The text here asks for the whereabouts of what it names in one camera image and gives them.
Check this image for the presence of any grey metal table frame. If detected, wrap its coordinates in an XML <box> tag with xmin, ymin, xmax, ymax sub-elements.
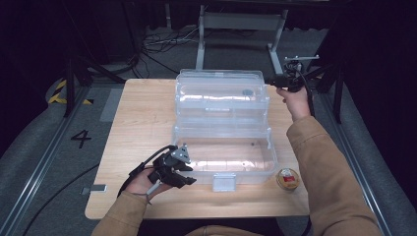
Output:
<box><xmin>194</xmin><ymin>4</ymin><xmax>290</xmax><ymax>76</ymax></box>

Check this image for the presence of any left hand-held gripper black cable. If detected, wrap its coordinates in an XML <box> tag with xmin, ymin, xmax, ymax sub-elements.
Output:
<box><xmin>21</xmin><ymin>145</ymin><xmax>180</xmax><ymax>236</ymax></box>

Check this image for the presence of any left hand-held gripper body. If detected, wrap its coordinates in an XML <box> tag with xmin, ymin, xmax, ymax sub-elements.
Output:
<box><xmin>145</xmin><ymin>143</ymin><xmax>193</xmax><ymax>198</ymax></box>

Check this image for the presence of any small grey flat piece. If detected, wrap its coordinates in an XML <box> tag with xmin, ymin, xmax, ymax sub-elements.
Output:
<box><xmin>81</xmin><ymin>183</ymin><xmax>108</xmax><ymax>196</ymax></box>

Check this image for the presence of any clear plastic storage box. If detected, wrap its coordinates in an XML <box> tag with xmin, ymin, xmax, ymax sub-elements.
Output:
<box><xmin>171</xmin><ymin>68</ymin><xmax>280</xmax><ymax>193</ymax></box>

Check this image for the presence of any yellow black hazard tape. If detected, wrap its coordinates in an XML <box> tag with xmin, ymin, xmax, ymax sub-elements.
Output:
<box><xmin>47</xmin><ymin>79</ymin><xmax>94</xmax><ymax>106</ymax></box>

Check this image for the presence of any black tripod stand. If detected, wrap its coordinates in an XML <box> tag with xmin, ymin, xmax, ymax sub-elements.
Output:
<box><xmin>63</xmin><ymin>53</ymin><xmax>128</xmax><ymax>119</ymax></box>
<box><xmin>292</xmin><ymin>58</ymin><xmax>346</xmax><ymax>125</ymax></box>

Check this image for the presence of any hand-held gripper black cable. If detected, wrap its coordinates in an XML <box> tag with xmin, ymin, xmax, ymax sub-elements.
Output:
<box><xmin>288</xmin><ymin>63</ymin><xmax>317</xmax><ymax>118</ymax></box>
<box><xmin>21</xmin><ymin>145</ymin><xmax>180</xmax><ymax>236</ymax></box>

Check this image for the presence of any person's left hand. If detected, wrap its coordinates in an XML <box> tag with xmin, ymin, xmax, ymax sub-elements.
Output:
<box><xmin>124</xmin><ymin>166</ymin><xmax>173</xmax><ymax>200</ymax></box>

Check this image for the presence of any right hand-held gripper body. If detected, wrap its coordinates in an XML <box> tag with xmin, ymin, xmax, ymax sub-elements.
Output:
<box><xmin>277</xmin><ymin>54</ymin><xmax>321</xmax><ymax>93</ymax></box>

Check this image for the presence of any person's tan jacket front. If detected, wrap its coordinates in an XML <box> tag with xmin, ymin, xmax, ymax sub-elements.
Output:
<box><xmin>182</xmin><ymin>223</ymin><xmax>264</xmax><ymax>236</ymax></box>

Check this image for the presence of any bundle of floor cables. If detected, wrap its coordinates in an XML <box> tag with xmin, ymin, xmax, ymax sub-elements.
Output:
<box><xmin>141</xmin><ymin>25</ymin><xmax>202</xmax><ymax>81</ymax></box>

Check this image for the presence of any round gold tin red label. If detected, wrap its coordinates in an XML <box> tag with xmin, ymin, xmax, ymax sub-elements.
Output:
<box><xmin>275</xmin><ymin>167</ymin><xmax>301</xmax><ymax>192</ymax></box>

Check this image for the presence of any person's right hand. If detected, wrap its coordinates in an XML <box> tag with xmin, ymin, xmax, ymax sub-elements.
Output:
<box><xmin>275</xmin><ymin>85</ymin><xmax>312</xmax><ymax>123</ymax></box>

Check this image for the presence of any aluminium floor rail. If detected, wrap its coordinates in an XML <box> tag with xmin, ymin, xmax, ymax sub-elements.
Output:
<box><xmin>319</xmin><ymin>93</ymin><xmax>395</xmax><ymax>236</ymax></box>
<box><xmin>0</xmin><ymin>86</ymin><xmax>91</xmax><ymax>236</ymax></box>

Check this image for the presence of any right hand-held gripper black cable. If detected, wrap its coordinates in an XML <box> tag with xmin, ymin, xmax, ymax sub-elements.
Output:
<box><xmin>288</xmin><ymin>63</ymin><xmax>317</xmax><ymax>118</ymax></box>

